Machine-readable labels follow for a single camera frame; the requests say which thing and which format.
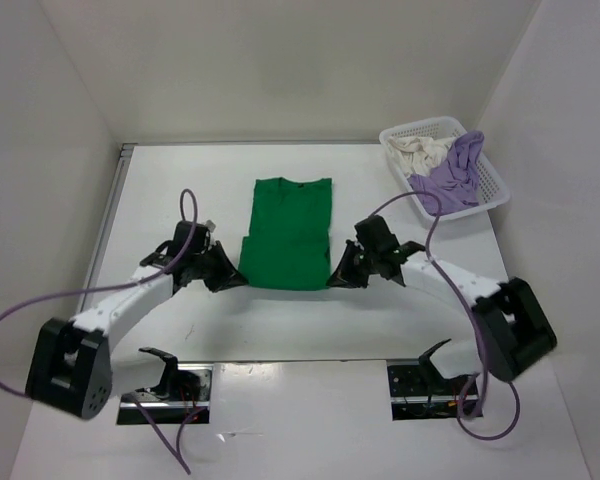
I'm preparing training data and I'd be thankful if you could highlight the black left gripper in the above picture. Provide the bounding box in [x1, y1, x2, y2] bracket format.
[190, 240, 247, 292]

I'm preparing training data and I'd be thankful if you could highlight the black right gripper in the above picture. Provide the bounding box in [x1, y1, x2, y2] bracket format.
[328, 238, 380, 288]

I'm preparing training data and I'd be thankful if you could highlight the green t shirt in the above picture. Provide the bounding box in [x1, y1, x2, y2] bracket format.
[238, 177, 333, 291]

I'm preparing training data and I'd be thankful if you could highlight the lavender t shirt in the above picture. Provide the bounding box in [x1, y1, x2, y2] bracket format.
[408, 130, 484, 216]

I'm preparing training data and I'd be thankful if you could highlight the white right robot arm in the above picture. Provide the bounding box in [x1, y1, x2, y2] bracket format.
[327, 240, 557, 393]

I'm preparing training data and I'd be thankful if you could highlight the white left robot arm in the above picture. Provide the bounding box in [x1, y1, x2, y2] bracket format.
[25, 241, 248, 420]

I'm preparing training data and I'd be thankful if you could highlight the cream t shirt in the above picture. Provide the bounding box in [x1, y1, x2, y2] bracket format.
[388, 136, 455, 177]

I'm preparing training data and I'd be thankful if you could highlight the white plastic basket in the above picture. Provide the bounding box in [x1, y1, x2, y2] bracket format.
[379, 116, 511, 222]

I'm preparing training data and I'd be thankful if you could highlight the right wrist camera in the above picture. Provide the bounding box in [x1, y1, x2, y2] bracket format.
[354, 215, 399, 253]

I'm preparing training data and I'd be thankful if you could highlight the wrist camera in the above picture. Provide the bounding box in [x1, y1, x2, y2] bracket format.
[173, 220, 216, 252]
[354, 215, 399, 253]

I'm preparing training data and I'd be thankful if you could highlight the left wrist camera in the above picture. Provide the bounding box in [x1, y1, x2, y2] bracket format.
[173, 220, 216, 252]

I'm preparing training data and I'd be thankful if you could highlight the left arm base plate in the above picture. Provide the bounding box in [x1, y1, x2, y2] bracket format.
[116, 363, 214, 426]

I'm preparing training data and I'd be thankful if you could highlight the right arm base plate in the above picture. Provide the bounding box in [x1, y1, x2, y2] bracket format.
[386, 360, 468, 421]

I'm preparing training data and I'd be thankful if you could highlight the aluminium table edge rail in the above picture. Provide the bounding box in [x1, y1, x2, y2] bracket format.
[83, 143, 136, 289]

